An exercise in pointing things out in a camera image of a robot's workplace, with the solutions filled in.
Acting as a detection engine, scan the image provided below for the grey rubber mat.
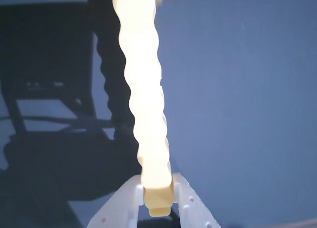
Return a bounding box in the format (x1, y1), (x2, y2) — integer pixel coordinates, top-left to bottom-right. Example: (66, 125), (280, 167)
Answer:
(0, 0), (317, 228)

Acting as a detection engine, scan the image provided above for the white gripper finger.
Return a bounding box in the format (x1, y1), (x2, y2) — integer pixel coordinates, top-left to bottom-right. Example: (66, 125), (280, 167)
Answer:
(173, 172), (221, 228)
(86, 174), (145, 228)

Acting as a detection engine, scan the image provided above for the yellow crinkle fry clip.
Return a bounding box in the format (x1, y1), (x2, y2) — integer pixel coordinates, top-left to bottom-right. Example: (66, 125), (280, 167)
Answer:
(112, 0), (173, 218)

